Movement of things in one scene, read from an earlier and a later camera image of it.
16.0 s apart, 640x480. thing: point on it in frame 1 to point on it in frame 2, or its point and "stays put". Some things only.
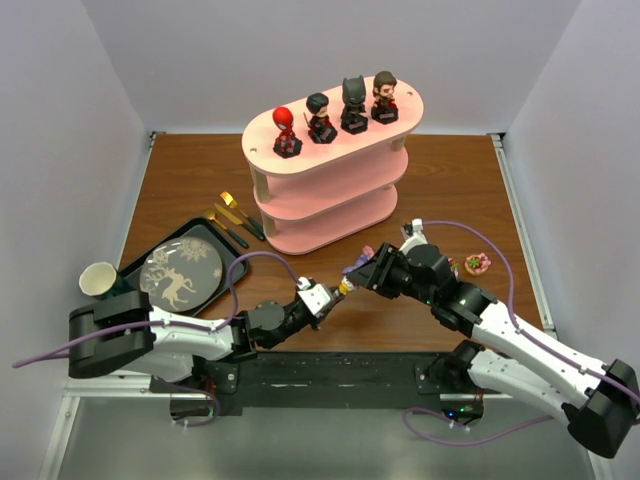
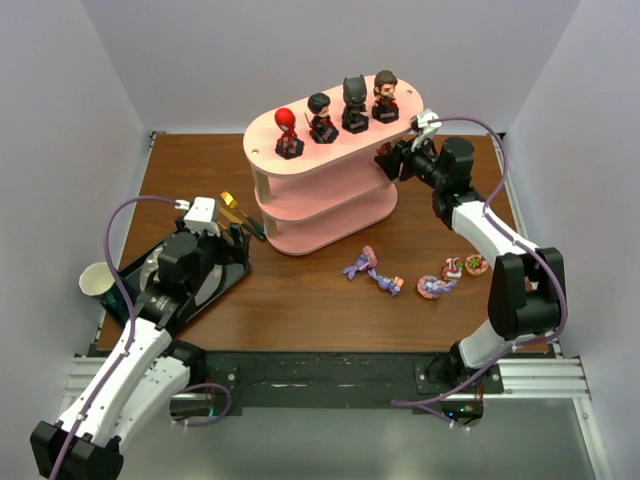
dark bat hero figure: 353,119 stays put
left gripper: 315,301 to 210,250
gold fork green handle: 228,200 stays put
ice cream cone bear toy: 345,286 to 385,148
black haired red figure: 321,129 stays put
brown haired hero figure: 384,109 stays put
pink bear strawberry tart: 477,264 stays put
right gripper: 383,273 to 398,161
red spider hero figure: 286,145 stays put
